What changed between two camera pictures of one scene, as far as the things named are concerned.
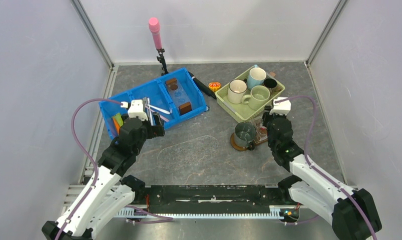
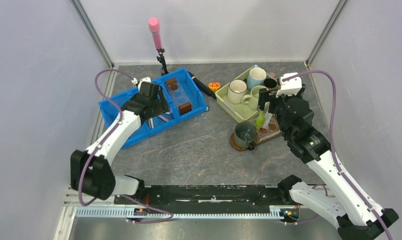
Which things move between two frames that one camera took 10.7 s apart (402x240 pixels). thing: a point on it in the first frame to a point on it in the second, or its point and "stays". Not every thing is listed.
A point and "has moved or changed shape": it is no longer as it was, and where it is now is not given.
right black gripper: x=266 y=114 to x=265 y=96
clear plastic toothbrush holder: x=261 y=130 stays
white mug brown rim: x=237 y=88 stays
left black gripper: x=156 y=130 to x=162 y=107
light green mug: x=259 y=98 stays
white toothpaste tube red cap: x=263 y=132 has moved or changed shape
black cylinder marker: x=211 y=94 stays
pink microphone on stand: x=154 y=24 stays
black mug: x=271 y=84 stays
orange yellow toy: x=214 y=86 stays
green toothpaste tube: x=119 y=119 has moved or changed shape
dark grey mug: x=245 y=133 stays
